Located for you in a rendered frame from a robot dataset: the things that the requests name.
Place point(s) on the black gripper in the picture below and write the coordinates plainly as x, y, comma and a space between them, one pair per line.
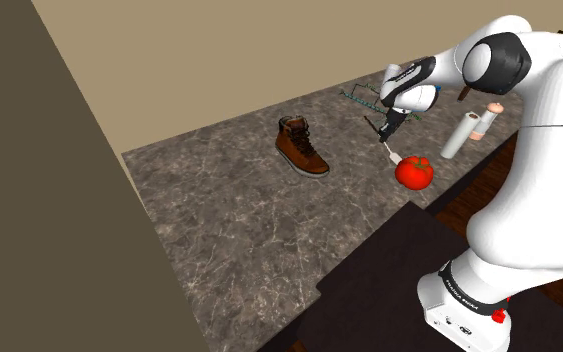
393, 123

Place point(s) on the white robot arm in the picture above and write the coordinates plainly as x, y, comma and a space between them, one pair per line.
544, 161

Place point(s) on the small white spatula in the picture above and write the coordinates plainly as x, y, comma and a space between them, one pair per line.
394, 157

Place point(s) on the red tomato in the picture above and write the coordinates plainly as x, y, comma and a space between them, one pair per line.
413, 173

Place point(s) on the white paper roll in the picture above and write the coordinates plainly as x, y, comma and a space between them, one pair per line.
458, 136

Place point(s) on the pink pepper mill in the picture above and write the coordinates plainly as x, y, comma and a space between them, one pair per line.
486, 122

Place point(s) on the brown leather boot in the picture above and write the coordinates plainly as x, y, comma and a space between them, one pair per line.
303, 152

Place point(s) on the dark robot stand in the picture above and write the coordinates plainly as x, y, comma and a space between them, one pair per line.
383, 273

